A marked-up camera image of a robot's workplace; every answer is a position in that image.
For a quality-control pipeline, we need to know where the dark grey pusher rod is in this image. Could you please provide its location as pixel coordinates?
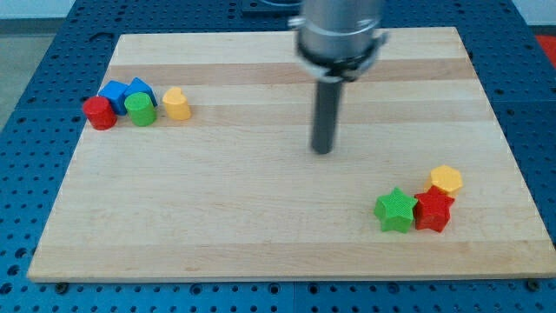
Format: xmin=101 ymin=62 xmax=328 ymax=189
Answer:
xmin=311 ymin=81 xmax=343 ymax=155

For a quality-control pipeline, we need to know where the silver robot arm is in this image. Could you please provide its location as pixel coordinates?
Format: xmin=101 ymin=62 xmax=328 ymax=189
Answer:
xmin=288 ymin=0 xmax=387 ymax=155

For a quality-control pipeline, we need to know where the yellow heart block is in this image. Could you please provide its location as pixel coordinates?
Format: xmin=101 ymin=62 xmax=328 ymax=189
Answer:
xmin=162 ymin=87 xmax=191 ymax=121

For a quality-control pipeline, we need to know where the green star block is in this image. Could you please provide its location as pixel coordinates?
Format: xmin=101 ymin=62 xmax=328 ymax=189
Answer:
xmin=374 ymin=187 xmax=418 ymax=233

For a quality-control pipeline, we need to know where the wooden board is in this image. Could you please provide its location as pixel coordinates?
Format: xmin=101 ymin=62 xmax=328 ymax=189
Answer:
xmin=28 ymin=27 xmax=555 ymax=283

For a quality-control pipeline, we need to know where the yellow hexagon block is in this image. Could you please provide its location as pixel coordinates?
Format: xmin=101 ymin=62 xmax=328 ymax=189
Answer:
xmin=423 ymin=164 xmax=463 ymax=197

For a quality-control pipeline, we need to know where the red star block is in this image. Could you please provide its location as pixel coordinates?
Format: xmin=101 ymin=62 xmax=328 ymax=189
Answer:
xmin=414 ymin=186 xmax=455 ymax=232

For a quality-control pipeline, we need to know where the green cylinder block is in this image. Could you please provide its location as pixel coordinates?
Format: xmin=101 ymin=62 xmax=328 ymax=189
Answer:
xmin=124 ymin=92 xmax=157 ymax=127

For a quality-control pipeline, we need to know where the blue pentagon block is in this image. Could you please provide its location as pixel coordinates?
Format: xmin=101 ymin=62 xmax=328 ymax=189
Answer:
xmin=124 ymin=77 xmax=158 ymax=107

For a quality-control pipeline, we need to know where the blue cube block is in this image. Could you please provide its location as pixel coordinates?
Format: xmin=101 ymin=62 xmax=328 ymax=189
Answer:
xmin=98 ymin=80 xmax=128 ymax=116

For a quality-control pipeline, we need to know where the red cylinder block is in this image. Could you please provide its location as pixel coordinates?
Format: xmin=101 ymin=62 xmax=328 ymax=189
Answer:
xmin=83 ymin=96 xmax=117 ymax=130

